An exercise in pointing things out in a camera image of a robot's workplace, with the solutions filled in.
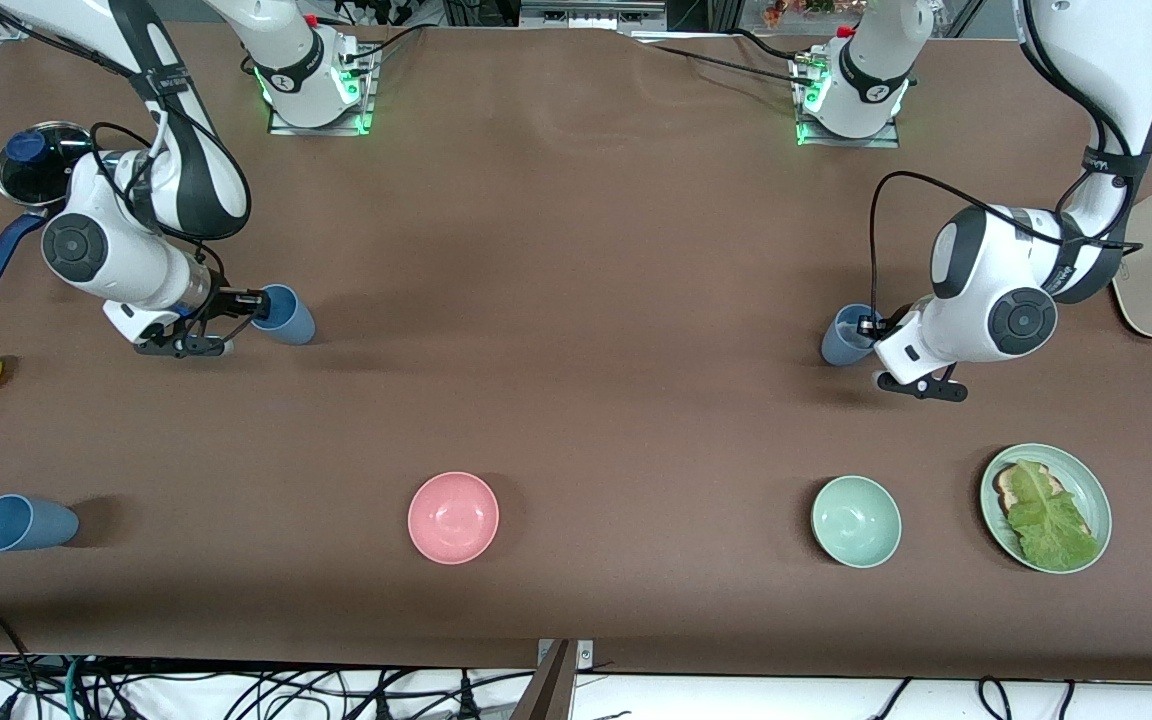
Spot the blue cup holding paper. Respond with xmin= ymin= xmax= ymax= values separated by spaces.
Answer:
xmin=820 ymin=303 xmax=883 ymax=368

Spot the blue plastic cup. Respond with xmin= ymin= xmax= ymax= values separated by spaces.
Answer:
xmin=250 ymin=284 xmax=318 ymax=347
xmin=0 ymin=494 xmax=80 ymax=553

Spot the mint green bowl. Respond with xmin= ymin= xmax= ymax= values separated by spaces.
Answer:
xmin=811 ymin=475 xmax=903 ymax=569

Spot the toasted bread slice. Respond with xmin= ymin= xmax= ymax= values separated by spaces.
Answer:
xmin=995 ymin=463 xmax=1067 ymax=519

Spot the glass lid blue knob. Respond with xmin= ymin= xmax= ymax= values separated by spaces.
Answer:
xmin=0 ymin=121 xmax=97 ymax=208

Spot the green lettuce leaf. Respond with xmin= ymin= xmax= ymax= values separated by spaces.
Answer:
xmin=1007 ymin=461 xmax=1102 ymax=571

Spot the green plate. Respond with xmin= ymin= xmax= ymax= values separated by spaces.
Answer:
xmin=980 ymin=443 xmax=1113 ymax=575

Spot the pink bowl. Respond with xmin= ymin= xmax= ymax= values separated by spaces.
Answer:
xmin=407 ymin=472 xmax=500 ymax=566

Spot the grey box behind table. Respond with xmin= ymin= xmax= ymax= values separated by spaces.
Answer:
xmin=518 ymin=0 xmax=669 ymax=31

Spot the dark stand leg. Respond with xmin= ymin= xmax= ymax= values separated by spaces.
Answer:
xmin=510 ymin=640 xmax=578 ymax=720

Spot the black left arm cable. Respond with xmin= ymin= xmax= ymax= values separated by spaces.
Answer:
xmin=868 ymin=0 xmax=1147 ymax=326

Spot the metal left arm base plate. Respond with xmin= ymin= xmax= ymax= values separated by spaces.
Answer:
xmin=792 ymin=52 xmax=903 ymax=150

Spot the black pot blue handle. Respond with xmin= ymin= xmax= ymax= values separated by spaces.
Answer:
xmin=0 ymin=120 xmax=102 ymax=297

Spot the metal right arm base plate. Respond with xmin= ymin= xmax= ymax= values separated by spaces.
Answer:
xmin=268 ymin=44 xmax=379 ymax=137

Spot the black cable on table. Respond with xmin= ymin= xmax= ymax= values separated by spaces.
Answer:
xmin=648 ymin=42 xmax=819 ymax=89
xmin=726 ymin=28 xmax=809 ymax=63
xmin=344 ymin=26 xmax=429 ymax=63

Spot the metal table bracket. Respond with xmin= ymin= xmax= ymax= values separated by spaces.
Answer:
xmin=536 ymin=639 xmax=595 ymax=673

